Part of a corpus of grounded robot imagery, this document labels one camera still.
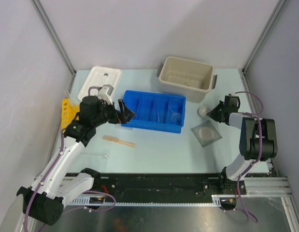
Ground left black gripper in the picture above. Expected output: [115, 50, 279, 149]
[92, 98, 135, 127]

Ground white evaporating dish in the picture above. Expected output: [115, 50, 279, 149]
[198, 106, 210, 117]

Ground wire gauze with ceramic centre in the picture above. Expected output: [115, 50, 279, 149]
[191, 120, 222, 147]

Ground wooden test tube clamp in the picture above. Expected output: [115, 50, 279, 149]
[103, 136, 135, 147]

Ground clear glass test tube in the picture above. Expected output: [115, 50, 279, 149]
[65, 91, 76, 106]

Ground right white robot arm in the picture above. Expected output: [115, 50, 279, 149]
[206, 95, 278, 194]

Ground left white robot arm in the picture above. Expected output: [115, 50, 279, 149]
[17, 96, 136, 231]

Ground blue divided plastic tray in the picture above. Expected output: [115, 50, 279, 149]
[123, 90, 186, 133]

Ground beige plastic storage bin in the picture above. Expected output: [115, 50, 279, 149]
[157, 56, 217, 103]

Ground white plastic bin lid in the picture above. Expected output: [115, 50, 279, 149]
[77, 66, 122, 101]

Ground yellow test tube rack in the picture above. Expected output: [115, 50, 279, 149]
[61, 98, 80, 129]

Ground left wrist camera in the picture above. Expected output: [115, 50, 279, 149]
[98, 85, 114, 104]

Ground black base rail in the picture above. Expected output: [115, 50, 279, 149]
[74, 173, 246, 203]

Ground white slotted cable duct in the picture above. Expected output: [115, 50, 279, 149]
[68, 194, 236, 207]

